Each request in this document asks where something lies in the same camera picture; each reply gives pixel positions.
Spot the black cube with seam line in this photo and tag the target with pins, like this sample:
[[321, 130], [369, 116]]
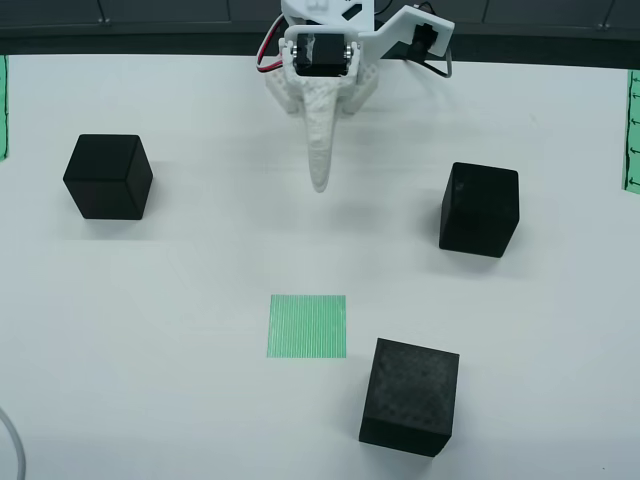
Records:
[[407, 395]]

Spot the black cube with dusty scuffs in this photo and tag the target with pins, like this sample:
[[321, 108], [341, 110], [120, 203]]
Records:
[[477, 215]]

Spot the grey cabinet front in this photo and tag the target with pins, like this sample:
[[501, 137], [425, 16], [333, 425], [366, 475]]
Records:
[[150, 12]]

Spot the green striped square marker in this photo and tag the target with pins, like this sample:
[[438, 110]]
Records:
[[305, 325]]

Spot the plain black cube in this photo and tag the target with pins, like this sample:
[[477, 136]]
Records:
[[107, 180]]

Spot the green paper strip with arrows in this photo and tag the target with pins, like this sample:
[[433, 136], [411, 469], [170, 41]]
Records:
[[3, 110], [632, 130]]

